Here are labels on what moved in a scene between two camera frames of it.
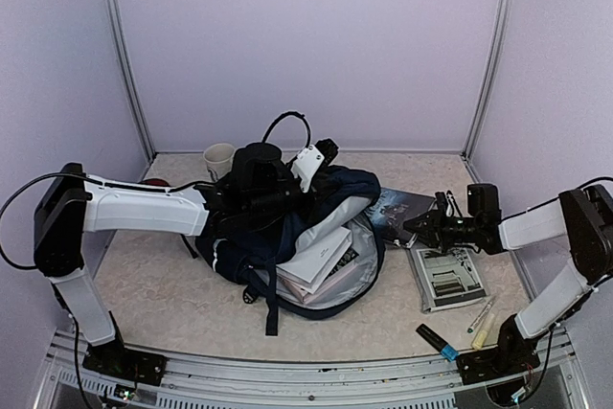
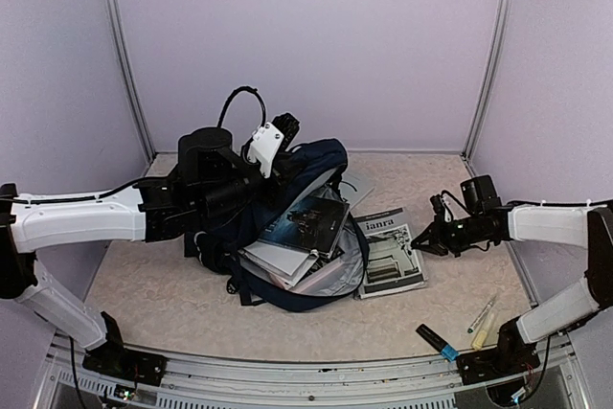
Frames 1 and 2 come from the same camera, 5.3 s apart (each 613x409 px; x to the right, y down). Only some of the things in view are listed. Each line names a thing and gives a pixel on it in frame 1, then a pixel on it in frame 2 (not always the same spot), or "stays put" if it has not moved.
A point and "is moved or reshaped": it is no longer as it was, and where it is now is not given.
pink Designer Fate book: x=306 y=297 → x=281 y=283
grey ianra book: x=448 y=279 → x=395 y=260
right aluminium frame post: x=496 y=56 stays put
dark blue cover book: x=393 y=210 → x=312 y=223
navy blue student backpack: x=322 y=261 is moved or reshaped
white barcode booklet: x=308 y=269 → x=283 y=264
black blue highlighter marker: x=427 y=334 stays put
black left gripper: x=319 y=185 → x=281 y=169
